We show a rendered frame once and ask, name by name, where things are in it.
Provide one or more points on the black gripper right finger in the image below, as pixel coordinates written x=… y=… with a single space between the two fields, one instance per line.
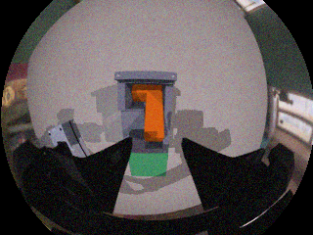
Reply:
x=213 y=173

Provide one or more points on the orange l-shaped part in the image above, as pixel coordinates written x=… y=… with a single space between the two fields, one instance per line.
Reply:
x=151 y=94

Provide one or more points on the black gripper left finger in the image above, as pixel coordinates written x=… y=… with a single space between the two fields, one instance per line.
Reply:
x=101 y=174

